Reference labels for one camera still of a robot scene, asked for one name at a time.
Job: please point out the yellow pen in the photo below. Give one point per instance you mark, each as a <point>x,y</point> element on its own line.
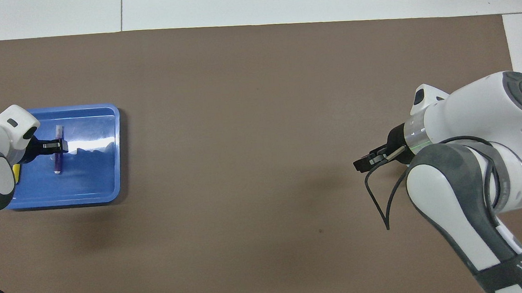
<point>16,175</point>

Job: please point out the purple pen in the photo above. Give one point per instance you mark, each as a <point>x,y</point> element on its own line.
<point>58,163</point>

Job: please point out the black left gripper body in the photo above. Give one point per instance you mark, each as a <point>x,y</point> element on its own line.
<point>35,151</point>

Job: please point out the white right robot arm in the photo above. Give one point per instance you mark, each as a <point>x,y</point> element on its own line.
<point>470,113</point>

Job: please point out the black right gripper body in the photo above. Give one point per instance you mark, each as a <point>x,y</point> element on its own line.
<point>398,143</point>

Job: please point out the blue plastic tray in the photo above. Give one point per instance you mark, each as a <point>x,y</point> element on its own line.
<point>93,176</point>

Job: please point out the brown table mat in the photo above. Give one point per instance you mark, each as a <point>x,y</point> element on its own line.
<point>256,73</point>

